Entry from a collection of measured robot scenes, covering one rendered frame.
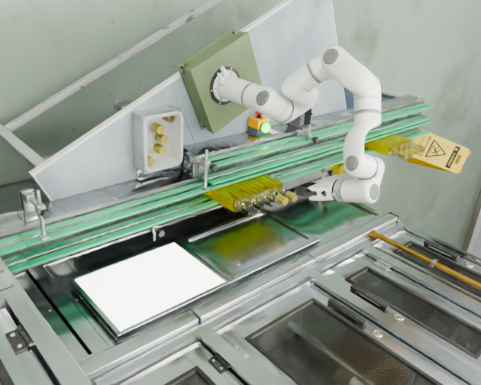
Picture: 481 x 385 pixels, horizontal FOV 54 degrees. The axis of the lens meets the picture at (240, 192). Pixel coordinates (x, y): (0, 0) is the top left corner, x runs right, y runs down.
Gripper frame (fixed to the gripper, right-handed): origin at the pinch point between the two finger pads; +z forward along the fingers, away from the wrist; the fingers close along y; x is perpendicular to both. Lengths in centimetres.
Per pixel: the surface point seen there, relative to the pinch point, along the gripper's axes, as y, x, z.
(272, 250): -4.3, -24.0, 17.7
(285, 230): 11.5, -21.3, 25.0
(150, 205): -39, 2, 41
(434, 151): 323, -46, 125
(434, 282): 33, -43, -27
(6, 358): -107, -4, -24
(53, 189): -66, 15, 58
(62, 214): -68, 7, 48
